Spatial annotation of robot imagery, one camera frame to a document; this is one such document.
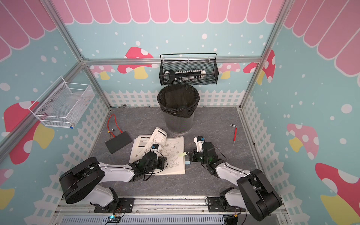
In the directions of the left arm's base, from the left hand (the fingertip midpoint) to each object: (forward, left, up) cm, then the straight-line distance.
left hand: (166, 161), depth 89 cm
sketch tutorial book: (+9, -2, +1) cm, 10 cm away
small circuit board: (-31, +25, -4) cm, 40 cm away
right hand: (+4, -13, +7) cm, 15 cm away
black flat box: (+13, +37, -1) cm, 40 cm away
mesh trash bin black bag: (+42, -6, +12) cm, 44 cm away
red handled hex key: (+24, -50, -2) cm, 55 cm away
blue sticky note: (-1, -13, 0) cm, 13 cm away
